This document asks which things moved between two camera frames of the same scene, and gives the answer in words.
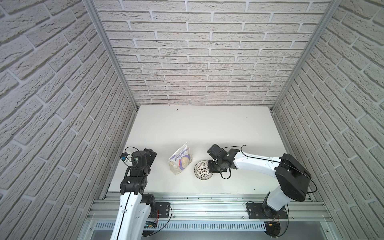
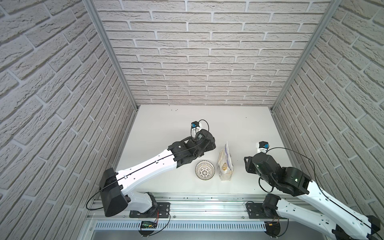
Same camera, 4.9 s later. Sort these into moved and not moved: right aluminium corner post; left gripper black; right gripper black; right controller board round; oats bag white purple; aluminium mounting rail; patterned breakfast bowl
Moved: oats bag white purple; right gripper black; left gripper black
Not moved: right aluminium corner post; aluminium mounting rail; right controller board round; patterned breakfast bowl
